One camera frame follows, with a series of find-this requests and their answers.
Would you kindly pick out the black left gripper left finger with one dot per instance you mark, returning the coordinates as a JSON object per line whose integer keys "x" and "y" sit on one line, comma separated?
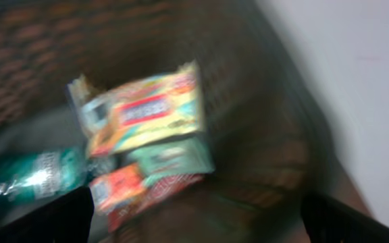
{"x": 65, "y": 220}

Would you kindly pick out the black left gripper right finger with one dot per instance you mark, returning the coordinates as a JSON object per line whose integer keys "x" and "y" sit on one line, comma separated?
{"x": 327, "y": 220}

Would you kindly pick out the small orange tissue packet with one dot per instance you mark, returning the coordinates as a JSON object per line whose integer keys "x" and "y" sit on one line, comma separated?
{"x": 121, "y": 187}

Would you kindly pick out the teal mouthwash bottle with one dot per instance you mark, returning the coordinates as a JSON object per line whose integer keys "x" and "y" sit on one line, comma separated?
{"x": 35, "y": 176}

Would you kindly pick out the red chocolate bar wrapper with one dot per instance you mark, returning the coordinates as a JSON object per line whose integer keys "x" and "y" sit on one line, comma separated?
{"x": 158, "y": 192}

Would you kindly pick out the yellow snack chip bag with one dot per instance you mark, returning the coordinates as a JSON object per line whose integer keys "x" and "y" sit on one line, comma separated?
{"x": 138, "y": 112}

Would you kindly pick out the mint green wipes packet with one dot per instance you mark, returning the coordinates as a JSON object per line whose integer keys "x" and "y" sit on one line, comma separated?
{"x": 189, "y": 156}

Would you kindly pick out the grey plastic mesh basket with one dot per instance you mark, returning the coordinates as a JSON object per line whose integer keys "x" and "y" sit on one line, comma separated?
{"x": 270, "y": 141}

